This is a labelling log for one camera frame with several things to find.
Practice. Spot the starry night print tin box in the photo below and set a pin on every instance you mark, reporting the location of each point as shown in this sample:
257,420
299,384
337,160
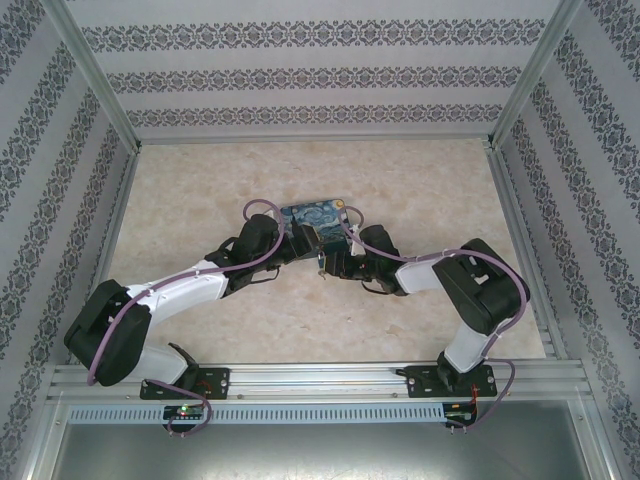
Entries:
320,220

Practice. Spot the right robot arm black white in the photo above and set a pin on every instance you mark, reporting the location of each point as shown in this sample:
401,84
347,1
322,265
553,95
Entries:
480,295

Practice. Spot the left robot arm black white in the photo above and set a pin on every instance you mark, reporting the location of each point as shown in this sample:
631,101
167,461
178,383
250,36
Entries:
115,325

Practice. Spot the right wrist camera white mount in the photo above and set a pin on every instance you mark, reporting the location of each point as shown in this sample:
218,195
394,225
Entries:
356,240

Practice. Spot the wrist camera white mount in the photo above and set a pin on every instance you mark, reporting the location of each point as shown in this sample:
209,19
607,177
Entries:
356,240
273,212

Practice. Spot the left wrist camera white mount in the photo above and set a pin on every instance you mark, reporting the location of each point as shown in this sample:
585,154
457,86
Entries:
273,212

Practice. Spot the aluminium mounting rail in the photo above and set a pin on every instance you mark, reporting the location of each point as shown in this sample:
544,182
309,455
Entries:
315,380

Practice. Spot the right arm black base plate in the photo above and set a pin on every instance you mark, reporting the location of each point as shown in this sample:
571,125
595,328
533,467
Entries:
422,382

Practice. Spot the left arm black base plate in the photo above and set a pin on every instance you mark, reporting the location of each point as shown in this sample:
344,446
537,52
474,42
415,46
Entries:
217,382

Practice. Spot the aluminium table side rail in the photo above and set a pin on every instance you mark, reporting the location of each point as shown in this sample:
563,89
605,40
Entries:
525,210
107,225

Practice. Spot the aluminium frame post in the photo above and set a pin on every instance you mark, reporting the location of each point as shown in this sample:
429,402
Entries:
95,75
535,75

